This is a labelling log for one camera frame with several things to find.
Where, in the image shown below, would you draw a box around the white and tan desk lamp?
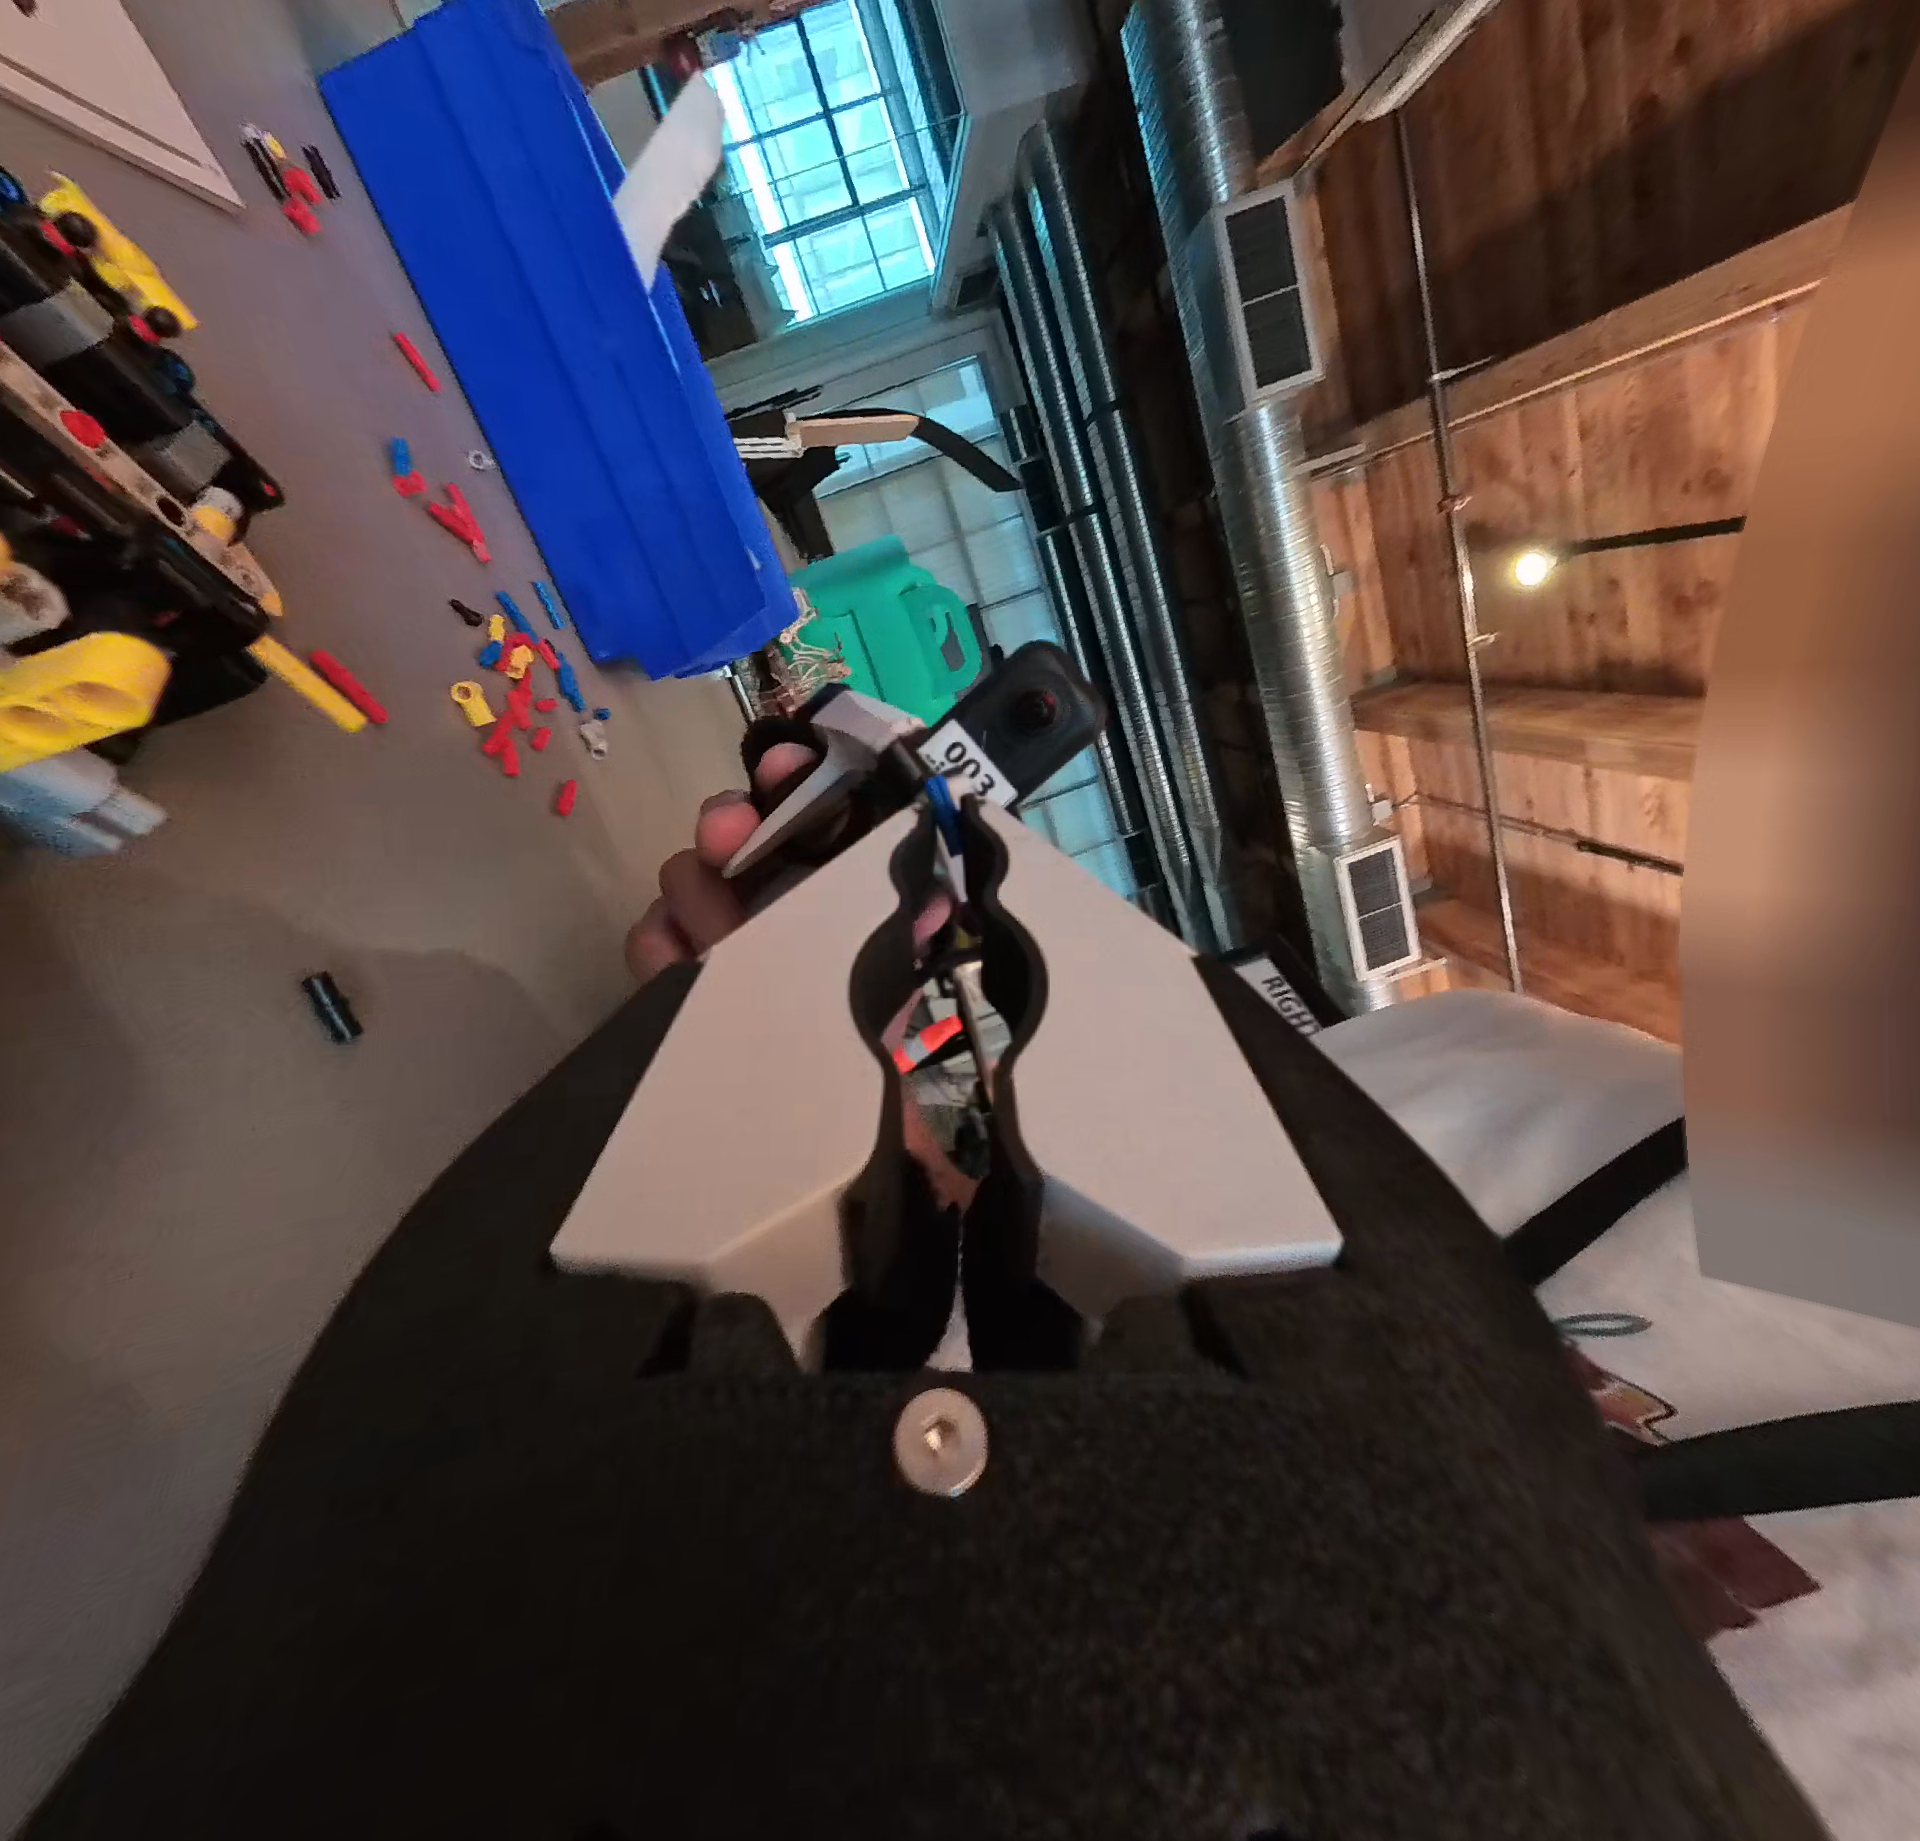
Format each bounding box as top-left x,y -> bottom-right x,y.
737,405 -> 1027,502

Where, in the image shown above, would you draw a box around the black lanyard strap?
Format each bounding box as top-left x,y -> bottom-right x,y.
1504,1119 -> 1920,1527

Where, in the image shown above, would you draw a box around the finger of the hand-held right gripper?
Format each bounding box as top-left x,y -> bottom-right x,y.
817,688 -> 924,775

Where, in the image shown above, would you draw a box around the white air vent grille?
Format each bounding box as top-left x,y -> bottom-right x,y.
1332,833 -> 1426,984
1192,179 -> 1335,406

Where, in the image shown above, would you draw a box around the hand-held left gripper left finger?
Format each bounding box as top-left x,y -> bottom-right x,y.
548,806 -> 934,1352

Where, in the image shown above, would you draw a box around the toy brick car chassis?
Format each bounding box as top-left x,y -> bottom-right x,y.
0,169 -> 389,860

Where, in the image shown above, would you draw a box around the white paper sheet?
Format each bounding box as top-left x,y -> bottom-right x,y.
613,72 -> 731,293

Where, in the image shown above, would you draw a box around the person's right hand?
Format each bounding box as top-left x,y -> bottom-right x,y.
624,792 -> 769,987

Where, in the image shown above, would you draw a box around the white printed t-shirt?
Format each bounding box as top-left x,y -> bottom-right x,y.
1319,990 -> 1920,1841

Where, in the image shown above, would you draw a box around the pile of red blue pins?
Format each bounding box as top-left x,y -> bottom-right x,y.
387,333 -> 617,823

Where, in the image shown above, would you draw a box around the red and black toy pieces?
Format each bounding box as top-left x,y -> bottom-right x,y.
241,124 -> 344,237

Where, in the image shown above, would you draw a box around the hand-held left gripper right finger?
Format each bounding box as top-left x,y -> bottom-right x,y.
965,802 -> 1349,1324

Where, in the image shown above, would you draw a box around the blue plastic bin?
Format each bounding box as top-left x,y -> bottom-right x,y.
318,0 -> 803,681

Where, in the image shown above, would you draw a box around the building instruction book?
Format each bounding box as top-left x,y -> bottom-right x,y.
0,0 -> 245,211

